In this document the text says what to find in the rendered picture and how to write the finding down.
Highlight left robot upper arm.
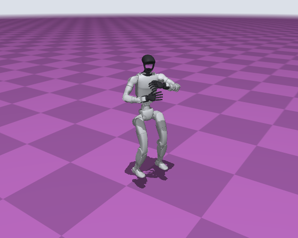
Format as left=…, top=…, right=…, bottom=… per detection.
left=157, top=73, right=180, bottom=92

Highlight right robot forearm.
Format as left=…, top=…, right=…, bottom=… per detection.
left=123, top=94, right=146, bottom=104

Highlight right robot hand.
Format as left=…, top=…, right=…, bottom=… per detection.
left=142, top=89, right=163, bottom=103

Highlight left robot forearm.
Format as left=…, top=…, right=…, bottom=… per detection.
left=166, top=83, right=180, bottom=91

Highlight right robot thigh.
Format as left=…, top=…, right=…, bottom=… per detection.
left=132, top=114, right=148, bottom=155

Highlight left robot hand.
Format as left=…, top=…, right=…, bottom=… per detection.
left=149, top=80, right=169, bottom=90

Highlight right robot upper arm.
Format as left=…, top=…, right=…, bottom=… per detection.
left=123, top=75, right=138, bottom=103

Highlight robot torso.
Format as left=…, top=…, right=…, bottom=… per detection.
left=135, top=72, right=158, bottom=121

